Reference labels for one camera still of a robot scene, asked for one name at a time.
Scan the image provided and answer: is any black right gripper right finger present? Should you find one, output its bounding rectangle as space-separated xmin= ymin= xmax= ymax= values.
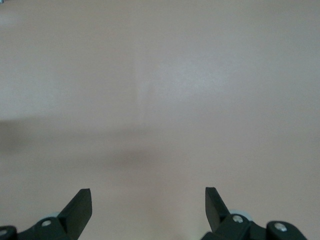
xmin=201 ymin=186 xmax=308 ymax=240

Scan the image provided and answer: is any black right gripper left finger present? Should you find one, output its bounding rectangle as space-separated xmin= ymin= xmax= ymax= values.
xmin=0 ymin=188 xmax=93 ymax=240

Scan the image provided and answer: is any brown table mat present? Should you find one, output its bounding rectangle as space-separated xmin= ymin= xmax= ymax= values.
xmin=0 ymin=0 xmax=320 ymax=240

